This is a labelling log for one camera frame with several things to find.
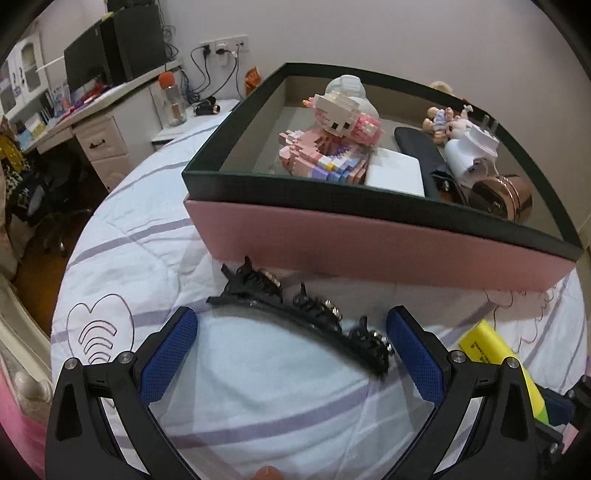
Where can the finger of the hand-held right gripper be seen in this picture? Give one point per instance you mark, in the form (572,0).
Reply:
(559,408)

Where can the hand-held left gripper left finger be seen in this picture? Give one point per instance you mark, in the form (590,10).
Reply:
(168,355)

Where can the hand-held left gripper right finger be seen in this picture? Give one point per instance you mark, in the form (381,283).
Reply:
(415,355)

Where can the yellow packet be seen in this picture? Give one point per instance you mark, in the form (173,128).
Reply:
(489,346)

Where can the black beaded headband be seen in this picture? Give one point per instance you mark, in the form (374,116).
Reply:
(277,307)

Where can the green-rimmed pink storage box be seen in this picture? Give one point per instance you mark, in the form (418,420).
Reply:
(323,235)

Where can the pink block figure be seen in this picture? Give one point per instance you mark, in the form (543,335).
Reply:
(332,120)

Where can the person's left hand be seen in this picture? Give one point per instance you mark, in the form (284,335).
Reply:
(268,474)

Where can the white striped quilt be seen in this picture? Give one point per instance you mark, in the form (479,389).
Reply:
(184,258)

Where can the pink cloth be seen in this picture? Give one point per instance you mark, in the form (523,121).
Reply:
(18,424)

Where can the rose gold round case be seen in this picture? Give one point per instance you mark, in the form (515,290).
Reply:
(503,196)

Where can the white flat box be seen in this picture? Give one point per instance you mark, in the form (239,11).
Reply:
(397,173)

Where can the black office chair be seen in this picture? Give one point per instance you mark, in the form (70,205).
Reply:
(51,203)

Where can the small white bottle figure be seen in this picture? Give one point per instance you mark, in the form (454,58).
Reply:
(466,152)

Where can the black glasses case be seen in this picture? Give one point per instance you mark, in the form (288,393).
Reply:
(415,145)

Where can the white desk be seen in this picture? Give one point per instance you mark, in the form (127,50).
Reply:
(106,138)

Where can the white nightstand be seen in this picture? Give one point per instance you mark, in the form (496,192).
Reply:
(194,124)

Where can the black rose-gold hair device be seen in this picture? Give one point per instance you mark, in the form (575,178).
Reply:
(207,108)

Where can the orange-capped clear bottle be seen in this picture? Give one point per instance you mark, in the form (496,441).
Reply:
(173,104)

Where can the white plush toy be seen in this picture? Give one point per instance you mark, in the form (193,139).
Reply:
(445,87)

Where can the red papers on desk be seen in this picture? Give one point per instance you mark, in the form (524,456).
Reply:
(90,94)

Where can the orange snack bag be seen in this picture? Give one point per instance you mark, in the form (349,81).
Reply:
(253,81)

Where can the black monitor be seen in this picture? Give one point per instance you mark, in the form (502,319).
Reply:
(83,60)

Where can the black computer tower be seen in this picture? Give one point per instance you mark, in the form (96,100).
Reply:
(134,44)

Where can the white glass-door hutch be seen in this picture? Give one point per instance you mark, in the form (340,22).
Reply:
(23,74)

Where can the cream bed frame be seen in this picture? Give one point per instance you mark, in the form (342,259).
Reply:
(23,346)

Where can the white wall socket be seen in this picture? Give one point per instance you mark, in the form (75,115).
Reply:
(226,46)

